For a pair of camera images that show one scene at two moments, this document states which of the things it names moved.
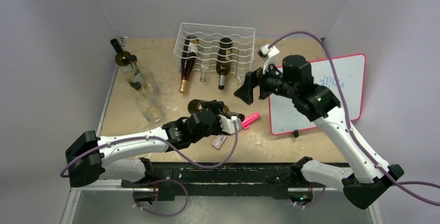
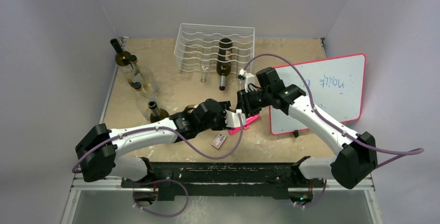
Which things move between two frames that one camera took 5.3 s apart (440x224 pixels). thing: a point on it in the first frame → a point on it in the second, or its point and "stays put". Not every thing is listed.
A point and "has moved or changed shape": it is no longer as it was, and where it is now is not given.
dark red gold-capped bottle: x=191 y=49 → x=190 y=108
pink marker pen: x=246 y=122 stays put
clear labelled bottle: x=145 y=75 stays put
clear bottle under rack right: x=241 y=80 stays put
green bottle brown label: x=193 y=106 has moved or changed shape
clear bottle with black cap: x=149 y=108 stays put
